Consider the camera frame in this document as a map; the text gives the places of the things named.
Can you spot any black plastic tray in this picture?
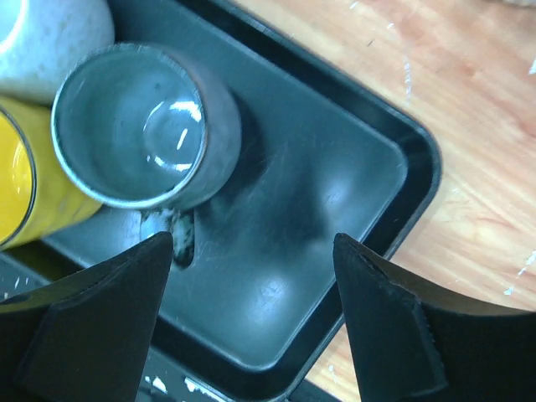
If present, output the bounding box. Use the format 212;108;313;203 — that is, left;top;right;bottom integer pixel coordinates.
1;1;441;401

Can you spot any yellow mug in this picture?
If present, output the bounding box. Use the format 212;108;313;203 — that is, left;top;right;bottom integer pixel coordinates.
1;95;101;250

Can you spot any grey mug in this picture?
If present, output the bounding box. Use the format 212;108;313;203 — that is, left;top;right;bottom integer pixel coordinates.
50;41;243;265

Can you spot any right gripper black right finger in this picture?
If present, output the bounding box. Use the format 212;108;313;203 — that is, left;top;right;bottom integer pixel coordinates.
333;234;535;401

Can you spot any white speckled mug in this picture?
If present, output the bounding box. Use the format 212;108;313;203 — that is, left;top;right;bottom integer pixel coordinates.
1;0;115;105

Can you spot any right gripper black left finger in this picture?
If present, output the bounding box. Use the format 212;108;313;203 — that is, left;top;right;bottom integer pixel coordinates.
1;232;173;401

